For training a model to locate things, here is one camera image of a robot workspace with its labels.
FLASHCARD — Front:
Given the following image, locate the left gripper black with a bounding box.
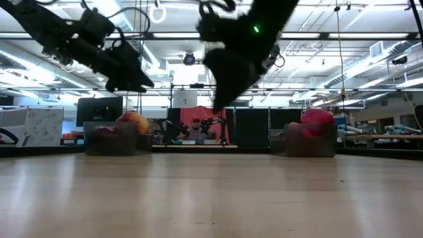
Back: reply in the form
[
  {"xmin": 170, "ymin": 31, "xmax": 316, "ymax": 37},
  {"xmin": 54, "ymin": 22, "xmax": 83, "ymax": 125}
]
[{"xmin": 67, "ymin": 41, "xmax": 155, "ymax": 93}]

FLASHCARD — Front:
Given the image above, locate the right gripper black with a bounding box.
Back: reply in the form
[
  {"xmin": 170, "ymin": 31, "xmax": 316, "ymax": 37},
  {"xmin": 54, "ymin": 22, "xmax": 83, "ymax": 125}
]
[{"xmin": 203, "ymin": 42, "xmax": 275, "ymax": 115}]

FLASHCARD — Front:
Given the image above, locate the yellow bell pepper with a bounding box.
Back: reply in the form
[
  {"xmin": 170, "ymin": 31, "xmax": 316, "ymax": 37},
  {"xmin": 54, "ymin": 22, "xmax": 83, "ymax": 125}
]
[{"xmin": 115, "ymin": 110, "xmax": 151, "ymax": 135}]

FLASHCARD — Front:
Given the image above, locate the red backdrop cloth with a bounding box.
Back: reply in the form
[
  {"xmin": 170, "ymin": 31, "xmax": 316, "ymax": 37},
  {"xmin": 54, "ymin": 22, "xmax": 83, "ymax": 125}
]
[{"xmin": 180, "ymin": 105, "xmax": 230, "ymax": 143}]

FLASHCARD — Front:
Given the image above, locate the wide black partition panel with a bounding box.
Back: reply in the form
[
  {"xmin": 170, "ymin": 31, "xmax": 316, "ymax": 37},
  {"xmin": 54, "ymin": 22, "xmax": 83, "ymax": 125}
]
[{"xmin": 233, "ymin": 108, "xmax": 270, "ymax": 148}]

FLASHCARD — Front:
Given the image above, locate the person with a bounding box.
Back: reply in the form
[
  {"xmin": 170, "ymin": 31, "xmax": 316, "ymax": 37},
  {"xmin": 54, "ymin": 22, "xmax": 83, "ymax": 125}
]
[{"xmin": 188, "ymin": 118, "xmax": 205, "ymax": 140}]

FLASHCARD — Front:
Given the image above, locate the black monitor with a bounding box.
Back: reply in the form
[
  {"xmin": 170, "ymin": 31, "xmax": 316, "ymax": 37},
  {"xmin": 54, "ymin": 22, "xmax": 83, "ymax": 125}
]
[{"xmin": 76, "ymin": 96, "xmax": 124, "ymax": 128}]

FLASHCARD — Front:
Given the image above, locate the short black partition panel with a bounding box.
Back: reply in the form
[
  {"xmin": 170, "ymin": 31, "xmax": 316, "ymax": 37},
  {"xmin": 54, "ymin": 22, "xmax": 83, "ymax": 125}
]
[{"xmin": 270, "ymin": 108, "xmax": 302, "ymax": 130}]

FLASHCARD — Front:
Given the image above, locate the grey translucent plastic basket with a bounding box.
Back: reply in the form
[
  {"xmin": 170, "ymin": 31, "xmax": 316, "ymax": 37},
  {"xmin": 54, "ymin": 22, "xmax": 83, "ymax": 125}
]
[
  {"xmin": 83, "ymin": 121, "xmax": 153, "ymax": 156},
  {"xmin": 269, "ymin": 122, "xmax": 337, "ymax": 158}
]

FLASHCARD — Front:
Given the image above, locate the white printed box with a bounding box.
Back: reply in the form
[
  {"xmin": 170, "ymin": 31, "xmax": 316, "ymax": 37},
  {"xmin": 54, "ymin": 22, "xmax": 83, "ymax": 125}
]
[{"xmin": 0, "ymin": 108, "xmax": 64, "ymax": 147}]

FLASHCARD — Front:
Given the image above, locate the white ceiling air vent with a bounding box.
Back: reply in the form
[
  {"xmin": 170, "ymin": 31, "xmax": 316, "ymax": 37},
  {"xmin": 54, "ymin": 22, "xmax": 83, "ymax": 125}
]
[{"xmin": 369, "ymin": 40, "xmax": 385, "ymax": 60}]

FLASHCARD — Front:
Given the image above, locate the background wooden table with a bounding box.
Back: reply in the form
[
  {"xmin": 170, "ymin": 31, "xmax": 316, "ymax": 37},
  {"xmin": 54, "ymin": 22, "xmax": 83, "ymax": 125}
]
[{"xmin": 355, "ymin": 134, "xmax": 423, "ymax": 141}]

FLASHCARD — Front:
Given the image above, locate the black slanted pole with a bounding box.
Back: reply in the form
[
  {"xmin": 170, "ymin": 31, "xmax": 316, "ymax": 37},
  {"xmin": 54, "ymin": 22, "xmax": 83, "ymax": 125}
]
[{"xmin": 408, "ymin": 0, "xmax": 423, "ymax": 49}]

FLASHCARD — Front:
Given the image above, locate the black ceiling dome camera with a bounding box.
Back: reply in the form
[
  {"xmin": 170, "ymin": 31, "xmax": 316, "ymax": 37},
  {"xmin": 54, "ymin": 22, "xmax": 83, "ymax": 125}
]
[{"xmin": 182, "ymin": 52, "xmax": 197, "ymax": 66}]

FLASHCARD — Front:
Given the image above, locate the black table frame rail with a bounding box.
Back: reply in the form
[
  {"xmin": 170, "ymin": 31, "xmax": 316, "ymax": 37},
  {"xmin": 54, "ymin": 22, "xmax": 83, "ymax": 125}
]
[{"xmin": 0, "ymin": 144, "xmax": 423, "ymax": 161}]

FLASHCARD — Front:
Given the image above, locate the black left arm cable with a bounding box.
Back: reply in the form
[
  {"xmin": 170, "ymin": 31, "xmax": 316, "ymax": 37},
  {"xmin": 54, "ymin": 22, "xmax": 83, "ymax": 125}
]
[{"xmin": 105, "ymin": 5, "xmax": 151, "ymax": 38}]

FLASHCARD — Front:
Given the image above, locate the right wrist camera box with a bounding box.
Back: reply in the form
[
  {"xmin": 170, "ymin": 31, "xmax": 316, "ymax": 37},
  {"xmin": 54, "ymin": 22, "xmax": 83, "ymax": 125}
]
[{"xmin": 197, "ymin": 9, "xmax": 252, "ymax": 44}]

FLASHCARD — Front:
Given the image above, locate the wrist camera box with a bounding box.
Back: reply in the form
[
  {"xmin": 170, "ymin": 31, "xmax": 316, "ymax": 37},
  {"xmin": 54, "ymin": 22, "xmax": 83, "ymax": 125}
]
[
  {"xmin": 197, "ymin": 9, "xmax": 252, "ymax": 44},
  {"xmin": 79, "ymin": 8, "xmax": 116, "ymax": 47}
]

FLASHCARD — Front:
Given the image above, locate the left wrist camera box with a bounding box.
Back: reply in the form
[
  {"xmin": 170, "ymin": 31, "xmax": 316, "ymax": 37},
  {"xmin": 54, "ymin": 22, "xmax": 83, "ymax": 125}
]
[{"xmin": 79, "ymin": 8, "xmax": 116, "ymax": 47}]

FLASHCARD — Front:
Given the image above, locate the white hanging ring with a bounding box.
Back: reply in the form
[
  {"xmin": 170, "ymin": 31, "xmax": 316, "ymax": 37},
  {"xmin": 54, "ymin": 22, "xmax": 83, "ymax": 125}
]
[{"xmin": 148, "ymin": 3, "xmax": 168, "ymax": 24}]

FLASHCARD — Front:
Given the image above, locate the thin black horizontal frame bar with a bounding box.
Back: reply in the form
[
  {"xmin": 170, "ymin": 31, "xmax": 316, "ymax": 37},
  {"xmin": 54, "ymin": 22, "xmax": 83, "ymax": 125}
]
[{"xmin": 0, "ymin": 87, "xmax": 423, "ymax": 93}]

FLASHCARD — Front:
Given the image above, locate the thick black horizontal frame bar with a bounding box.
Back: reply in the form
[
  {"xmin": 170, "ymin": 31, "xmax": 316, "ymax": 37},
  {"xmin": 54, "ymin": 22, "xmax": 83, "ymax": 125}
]
[{"xmin": 0, "ymin": 31, "xmax": 423, "ymax": 42}]

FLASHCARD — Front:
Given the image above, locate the hanging cable with yellow plug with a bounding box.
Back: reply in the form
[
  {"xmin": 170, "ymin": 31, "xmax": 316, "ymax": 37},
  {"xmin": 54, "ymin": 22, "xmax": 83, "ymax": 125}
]
[{"xmin": 334, "ymin": 0, "xmax": 347, "ymax": 102}]

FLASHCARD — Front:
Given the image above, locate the black floor cable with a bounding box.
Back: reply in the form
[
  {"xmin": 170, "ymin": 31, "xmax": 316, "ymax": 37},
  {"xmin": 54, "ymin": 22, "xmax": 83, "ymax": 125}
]
[{"xmin": 0, "ymin": 128, "xmax": 19, "ymax": 145}]

